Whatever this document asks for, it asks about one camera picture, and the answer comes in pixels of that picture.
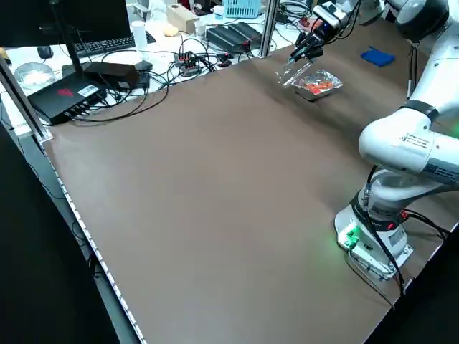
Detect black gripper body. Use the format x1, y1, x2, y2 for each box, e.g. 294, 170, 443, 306
303, 21, 333, 58

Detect clear seasoning bottle blue cap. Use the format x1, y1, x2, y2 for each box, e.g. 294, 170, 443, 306
275, 57, 313, 89

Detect blue dishcloth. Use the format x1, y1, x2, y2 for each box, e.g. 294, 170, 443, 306
360, 45, 396, 68

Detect orange sausage skewer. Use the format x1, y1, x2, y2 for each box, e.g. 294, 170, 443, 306
303, 81, 333, 95

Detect black power supply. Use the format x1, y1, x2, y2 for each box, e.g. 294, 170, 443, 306
206, 24, 240, 51
229, 21, 263, 47

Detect light blue plastic basket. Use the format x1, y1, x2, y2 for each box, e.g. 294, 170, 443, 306
222, 0, 262, 19

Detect power strip red switches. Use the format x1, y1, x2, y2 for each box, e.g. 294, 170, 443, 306
174, 51, 202, 77

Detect wooden box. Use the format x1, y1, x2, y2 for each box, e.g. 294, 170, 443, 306
165, 4, 200, 33

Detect white cylindrical cup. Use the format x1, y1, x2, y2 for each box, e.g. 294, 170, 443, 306
131, 20, 148, 52

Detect black power brick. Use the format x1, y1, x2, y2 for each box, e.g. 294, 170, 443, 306
83, 61, 141, 90

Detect black keyboard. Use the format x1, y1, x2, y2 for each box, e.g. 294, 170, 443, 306
71, 30, 158, 58

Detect black monitor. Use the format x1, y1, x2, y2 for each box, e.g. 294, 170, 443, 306
0, 0, 132, 48

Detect black monitor stand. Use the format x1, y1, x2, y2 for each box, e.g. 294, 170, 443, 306
49, 0, 87, 78

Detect black box red logo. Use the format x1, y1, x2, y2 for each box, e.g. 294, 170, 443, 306
27, 66, 108, 126

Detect clear glass dish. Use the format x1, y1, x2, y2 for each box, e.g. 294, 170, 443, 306
14, 62, 55, 90

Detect silver aluminium post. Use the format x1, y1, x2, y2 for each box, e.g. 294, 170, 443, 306
258, 0, 281, 58

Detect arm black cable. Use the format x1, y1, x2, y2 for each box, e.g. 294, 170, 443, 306
346, 164, 449, 309

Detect black desk cable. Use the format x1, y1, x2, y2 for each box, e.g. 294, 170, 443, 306
70, 84, 169, 125

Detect aluminium frame bar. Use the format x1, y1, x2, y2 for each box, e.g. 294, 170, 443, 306
0, 53, 55, 143

